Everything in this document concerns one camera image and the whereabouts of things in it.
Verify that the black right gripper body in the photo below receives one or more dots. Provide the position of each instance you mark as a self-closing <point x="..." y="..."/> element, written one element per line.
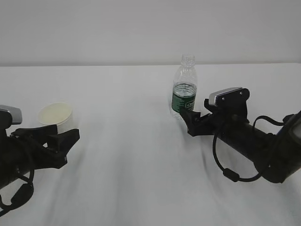
<point x="225" y="126"/>

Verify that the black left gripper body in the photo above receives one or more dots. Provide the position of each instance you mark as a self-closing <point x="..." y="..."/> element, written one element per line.
<point x="23" y="159"/>

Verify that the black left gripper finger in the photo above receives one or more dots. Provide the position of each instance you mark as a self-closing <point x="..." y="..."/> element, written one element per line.
<point x="37" y="137"/>
<point x="60" y="144"/>

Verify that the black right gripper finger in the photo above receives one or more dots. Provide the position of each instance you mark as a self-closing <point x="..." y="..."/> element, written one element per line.
<point x="191" y="118"/>
<point x="210" y="108"/>

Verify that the clear water bottle green label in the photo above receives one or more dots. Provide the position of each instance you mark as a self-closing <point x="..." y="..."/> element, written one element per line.
<point x="184" y="86"/>

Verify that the white paper cup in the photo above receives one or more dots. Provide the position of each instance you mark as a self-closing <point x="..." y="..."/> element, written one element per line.
<point x="59" y="114"/>

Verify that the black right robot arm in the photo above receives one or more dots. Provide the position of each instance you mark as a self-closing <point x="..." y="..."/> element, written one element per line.
<point x="275" y="156"/>

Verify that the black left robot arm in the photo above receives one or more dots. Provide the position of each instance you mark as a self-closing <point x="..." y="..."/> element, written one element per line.
<point x="5" y="177"/>

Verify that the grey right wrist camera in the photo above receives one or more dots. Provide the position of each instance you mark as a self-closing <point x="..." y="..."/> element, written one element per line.
<point x="229" y="99"/>

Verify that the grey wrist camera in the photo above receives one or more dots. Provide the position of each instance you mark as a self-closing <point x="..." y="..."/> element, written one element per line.
<point x="9" y="116"/>
<point x="229" y="99"/>

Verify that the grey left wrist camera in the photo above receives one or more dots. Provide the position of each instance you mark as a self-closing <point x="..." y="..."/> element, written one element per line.
<point x="9" y="116"/>

